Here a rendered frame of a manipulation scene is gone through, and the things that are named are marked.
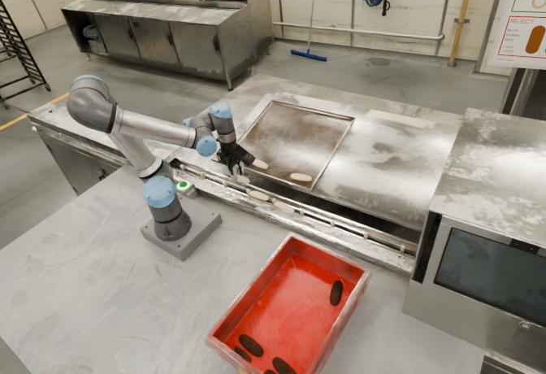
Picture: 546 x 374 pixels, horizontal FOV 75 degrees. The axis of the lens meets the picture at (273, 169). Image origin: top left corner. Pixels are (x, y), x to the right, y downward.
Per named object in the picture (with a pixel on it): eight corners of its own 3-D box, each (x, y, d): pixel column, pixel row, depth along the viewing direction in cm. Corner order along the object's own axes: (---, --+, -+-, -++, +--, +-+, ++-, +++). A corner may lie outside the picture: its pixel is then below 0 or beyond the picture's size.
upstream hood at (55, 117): (32, 123, 238) (24, 112, 233) (56, 110, 249) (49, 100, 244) (161, 176, 180) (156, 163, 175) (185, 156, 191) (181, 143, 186)
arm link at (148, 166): (156, 206, 145) (57, 99, 110) (153, 184, 157) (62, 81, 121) (181, 191, 146) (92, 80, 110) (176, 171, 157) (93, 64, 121)
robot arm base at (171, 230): (168, 247, 139) (161, 230, 133) (148, 229, 148) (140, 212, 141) (198, 224, 147) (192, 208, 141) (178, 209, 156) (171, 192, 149)
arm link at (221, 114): (206, 105, 140) (227, 99, 142) (212, 128, 147) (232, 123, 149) (210, 114, 134) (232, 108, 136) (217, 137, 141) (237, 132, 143)
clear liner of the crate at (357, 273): (208, 352, 112) (201, 337, 105) (292, 245, 140) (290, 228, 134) (297, 422, 95) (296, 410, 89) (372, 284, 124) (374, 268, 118)
